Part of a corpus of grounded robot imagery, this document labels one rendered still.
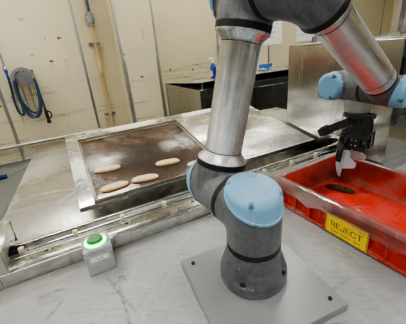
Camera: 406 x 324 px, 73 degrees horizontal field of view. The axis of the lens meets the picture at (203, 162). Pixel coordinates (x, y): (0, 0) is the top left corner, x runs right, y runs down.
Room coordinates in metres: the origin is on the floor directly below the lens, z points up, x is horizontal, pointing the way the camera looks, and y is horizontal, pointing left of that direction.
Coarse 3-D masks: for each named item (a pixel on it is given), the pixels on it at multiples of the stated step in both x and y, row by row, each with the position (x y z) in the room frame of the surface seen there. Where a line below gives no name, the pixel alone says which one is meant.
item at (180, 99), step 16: (192, 80) 3.33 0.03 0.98; (208, 80) 2.88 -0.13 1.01; (256, 80) 3.05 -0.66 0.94; (272, 80) 3.08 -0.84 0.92; (176, 96) 3.31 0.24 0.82; (192, 96) 2.89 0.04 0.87; (208, 96) 2.75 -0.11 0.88; (256, 96) 2.99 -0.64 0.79; (272, 96) 3.08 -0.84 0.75; (176, 112) 3.37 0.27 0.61
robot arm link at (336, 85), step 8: (336, 72) 0.77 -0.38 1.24; (344, 72) 0.77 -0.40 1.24; (320, 80) 0.78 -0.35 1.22; (328, 80) 0.76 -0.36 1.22; (336, 80) 0.74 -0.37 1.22; (344, 80) 0.74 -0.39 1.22; (352, 80) 0.72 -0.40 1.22; (320, 88) 0.78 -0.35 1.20; (328, 88) 0.76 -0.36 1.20; (336, 88) 0.74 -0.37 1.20; (344, 88) 0.73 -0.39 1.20; (352, 88) 0.72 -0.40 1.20; (328, 96) 0.75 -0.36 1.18; (336, 96) 0.74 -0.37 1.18; (344, 96) 0.74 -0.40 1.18; (352, 96) 0.72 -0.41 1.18
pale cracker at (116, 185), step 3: (111, 183) 0.91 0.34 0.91; (114, 183) 0.90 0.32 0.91; (117, 183) 0.90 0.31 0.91; (120, 183) 0.90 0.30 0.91; (123, 183) 0.90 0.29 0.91; (126, 183) 0.91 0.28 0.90; (105, 186) 0.88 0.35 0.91; (108, 186) 0.88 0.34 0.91; (111, 186) 0.88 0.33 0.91; (114, 186) 0.88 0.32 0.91; (117, 186) 0.89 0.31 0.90; (120, 186) 0.89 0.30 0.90; (102, 189) 0.87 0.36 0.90; (105, 189) 0.87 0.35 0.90; (108, 189) 0.87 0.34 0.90; (111, 189) 0.87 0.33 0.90; (114, 189) 0.88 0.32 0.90
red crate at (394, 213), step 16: (320, 192) 0.85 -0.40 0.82; (336, 192) 0.84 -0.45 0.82; (368, 192) 0.82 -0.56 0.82; (304, 208) 0.71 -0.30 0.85; (352, 208) 0.73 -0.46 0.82; (368, 208) 0.72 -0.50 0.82; (384, 208) 0.72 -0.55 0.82; (400, 208) 0.71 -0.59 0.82; (320, 224) 0.66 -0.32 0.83; (400, 224) 0.63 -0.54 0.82; (368, 240) 0.53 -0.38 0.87; (384, 256) 0.50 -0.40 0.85; (400, 256) 0.48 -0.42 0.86; (400, 272) 0.46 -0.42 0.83
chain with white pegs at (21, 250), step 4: (316, 152) 1.10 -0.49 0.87; (316, 156) 1.10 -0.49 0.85; (292, 160) 1.04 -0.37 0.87; (292, 164) 1.04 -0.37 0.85; (264, 168) 0.99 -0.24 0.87; (264, 172) 0.98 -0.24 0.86; (164, 204) 0.80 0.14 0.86; (120, 216) 0.74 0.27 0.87; (124, 216) 0.75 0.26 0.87; (124, 220) 0.75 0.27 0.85; (76, 232) 0.69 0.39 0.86; (76, 236) 0.69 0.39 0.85; (20, 248) 0.63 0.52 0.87; (20, 252) 0.63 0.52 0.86; (24, 252) 0.63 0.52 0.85
